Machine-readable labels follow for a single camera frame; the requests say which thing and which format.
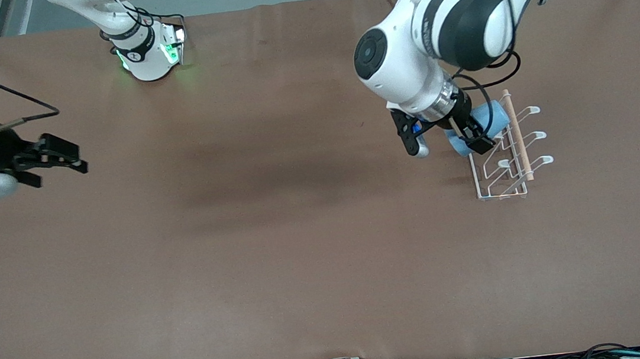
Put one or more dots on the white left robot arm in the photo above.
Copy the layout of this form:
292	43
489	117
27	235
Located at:
403	69

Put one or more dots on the brown table cover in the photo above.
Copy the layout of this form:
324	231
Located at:
317	263

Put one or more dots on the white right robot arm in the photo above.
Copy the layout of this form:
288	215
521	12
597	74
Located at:
143	55

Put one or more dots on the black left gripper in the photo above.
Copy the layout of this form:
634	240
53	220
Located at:
461	113

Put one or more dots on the blue plastic cup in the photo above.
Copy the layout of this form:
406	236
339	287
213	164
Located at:
495	116

